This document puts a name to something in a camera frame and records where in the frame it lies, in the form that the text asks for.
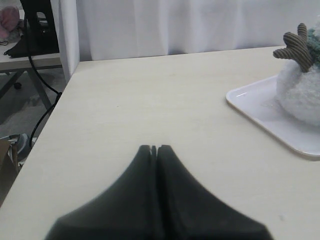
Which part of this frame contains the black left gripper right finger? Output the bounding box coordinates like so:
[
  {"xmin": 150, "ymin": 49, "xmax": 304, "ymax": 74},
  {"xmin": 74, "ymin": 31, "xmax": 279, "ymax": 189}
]
[{"xmin": 156, "ymin": 145, "xmax": 273, "ymax": 240}]

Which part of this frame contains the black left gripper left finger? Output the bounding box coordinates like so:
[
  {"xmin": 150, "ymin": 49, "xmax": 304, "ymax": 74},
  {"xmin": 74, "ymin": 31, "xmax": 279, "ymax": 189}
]
[{"xmin": 46, "ymin": 145, "xmax": 160, "ymax": 240}]

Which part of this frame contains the white plush snowman toy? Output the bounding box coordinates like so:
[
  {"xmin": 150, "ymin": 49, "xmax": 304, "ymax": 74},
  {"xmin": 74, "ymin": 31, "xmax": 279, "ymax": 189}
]
[{"xmin": 273, "ymin": 21, "xmax": 320, "ymax": 126}]

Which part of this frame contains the green knitted scarf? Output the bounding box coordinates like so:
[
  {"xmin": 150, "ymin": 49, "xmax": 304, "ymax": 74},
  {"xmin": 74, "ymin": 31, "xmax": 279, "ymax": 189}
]
[{"xmin": 307, "ymin": 28, "xmax": 320, "ymax": 67}]

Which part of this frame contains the white rectangular plastic tray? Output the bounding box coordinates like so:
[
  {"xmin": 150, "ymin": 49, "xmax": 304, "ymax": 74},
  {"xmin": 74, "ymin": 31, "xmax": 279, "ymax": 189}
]
[{"xmin": 225, "ymin": 75, "xmax": 320, "ymax": 161}]

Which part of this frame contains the grey side table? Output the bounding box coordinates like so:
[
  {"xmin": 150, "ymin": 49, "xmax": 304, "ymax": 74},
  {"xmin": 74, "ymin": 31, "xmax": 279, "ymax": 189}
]
[{"xmin": 0, "ymin": 53, "xmax": 62, "ymax": 109}]

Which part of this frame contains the white backdrop curtain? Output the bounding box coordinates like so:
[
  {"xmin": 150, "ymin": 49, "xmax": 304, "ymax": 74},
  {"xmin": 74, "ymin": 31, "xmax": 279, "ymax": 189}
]
[{"xmin": 51, "ymin": 0, "xmax": 320, "ymax": 80}]

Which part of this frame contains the black equipment stand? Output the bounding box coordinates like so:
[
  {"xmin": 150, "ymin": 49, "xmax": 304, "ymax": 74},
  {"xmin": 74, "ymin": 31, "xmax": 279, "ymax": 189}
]
[{"xmin": 3, "ymin": 0, "xmax": 60, "ymax": 58}]

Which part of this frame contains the pink plush toy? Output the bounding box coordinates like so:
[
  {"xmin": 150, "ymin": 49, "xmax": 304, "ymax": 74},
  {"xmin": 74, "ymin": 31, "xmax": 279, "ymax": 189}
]
[{"xmin": 0, "ymin": 6, "xmax": 20, "ymax": 39}]

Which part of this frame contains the black hanging cable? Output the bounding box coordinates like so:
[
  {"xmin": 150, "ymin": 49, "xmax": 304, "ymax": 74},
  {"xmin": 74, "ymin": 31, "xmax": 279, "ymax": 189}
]
[{"xmin": 23, "ymin": 0, "xmax": 63, "ymax": 148}]

